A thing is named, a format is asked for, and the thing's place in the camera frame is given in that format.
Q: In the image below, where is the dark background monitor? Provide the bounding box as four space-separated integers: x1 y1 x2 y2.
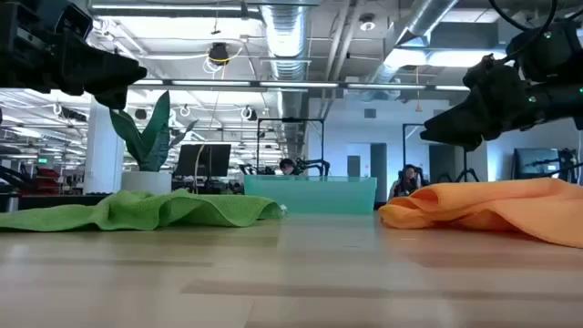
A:
175 143 232 179

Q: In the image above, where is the black aluminium table frame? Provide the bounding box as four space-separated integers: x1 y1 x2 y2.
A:
17 193 113 212

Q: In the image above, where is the red storage rack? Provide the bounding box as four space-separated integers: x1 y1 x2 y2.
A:
20 167 61 196

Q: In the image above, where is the black ceiling camera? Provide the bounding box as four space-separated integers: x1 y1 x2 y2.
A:
208 41 230 67

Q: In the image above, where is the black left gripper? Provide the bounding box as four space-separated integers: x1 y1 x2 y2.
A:
26 26 148 110

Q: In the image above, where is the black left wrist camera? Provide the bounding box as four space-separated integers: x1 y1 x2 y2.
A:
54 2 95 42

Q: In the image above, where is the green microfibre towel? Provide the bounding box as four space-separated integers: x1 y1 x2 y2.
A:
0 188 287 232

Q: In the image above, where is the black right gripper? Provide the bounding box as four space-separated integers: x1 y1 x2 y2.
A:
418 53 534 152

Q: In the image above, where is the person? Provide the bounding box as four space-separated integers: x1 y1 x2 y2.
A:
388 163 430 202
278 157 298 177

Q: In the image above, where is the green snake plant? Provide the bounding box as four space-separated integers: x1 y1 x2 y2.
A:
108 89 199 173

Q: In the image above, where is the white pillar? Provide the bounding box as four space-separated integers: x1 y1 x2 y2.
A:
83 97 125 195

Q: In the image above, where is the teal translucent plastic bin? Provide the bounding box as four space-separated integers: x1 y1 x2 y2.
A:
242 174 379 216

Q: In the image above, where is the black tripod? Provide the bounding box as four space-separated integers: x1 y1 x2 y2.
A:
454 145 481 183

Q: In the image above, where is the silver ventilation duct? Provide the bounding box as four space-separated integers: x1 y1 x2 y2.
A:
259 4 312 160
359 0 461 99

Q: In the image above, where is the orange microfibre towel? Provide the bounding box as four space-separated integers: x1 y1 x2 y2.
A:
377 177 583 250

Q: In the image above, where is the long white light strip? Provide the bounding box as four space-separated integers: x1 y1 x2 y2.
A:
129 79 473 93

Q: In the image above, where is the background monitor on desk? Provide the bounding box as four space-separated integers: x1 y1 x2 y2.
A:
513 148 562 180

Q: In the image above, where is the white plant pot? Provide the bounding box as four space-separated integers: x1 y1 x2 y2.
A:
120 170 173 197

